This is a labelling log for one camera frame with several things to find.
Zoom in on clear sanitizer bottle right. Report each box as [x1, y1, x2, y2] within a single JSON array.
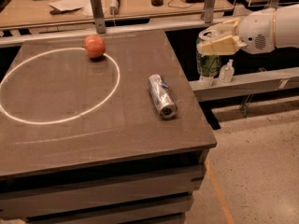
[[219, 59, 235, 83]]

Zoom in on red apple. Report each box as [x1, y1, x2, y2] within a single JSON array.
[[83, 35, 106, 59]]

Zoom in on clear sanitizer bottle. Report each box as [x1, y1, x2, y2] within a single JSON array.
[[199, 76, 214, 88], [219, 59, 235, 83]]

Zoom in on white cylindrical tool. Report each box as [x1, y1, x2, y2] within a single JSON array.
[[109, 0, 121, 15]]

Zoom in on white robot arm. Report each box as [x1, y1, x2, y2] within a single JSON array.
[[196, 5, 299, 56]]

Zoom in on green soda can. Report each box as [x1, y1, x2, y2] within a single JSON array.
[[196, 30, 221, 77]]

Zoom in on white paper sheets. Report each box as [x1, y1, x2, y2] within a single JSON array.
[[50, 0, 93, 16]]

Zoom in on clear sanitizer bottle left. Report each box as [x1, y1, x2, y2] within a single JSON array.
[[199, 76, 214, 88]]

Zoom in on metal bracket post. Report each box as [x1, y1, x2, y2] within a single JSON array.
[[90, 0, 106, 34]]

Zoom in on wooden workbench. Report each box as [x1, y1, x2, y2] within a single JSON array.
[[0, 0, 235, 32]]

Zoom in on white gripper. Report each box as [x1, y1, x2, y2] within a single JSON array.
[[196, 8, 275, 56]]

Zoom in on dark wooden table cabinet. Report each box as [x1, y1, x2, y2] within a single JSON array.
[[0, 31, 216, 224]]

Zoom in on silver blue can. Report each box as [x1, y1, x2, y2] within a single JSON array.
[[148, 74, 178, 119]]

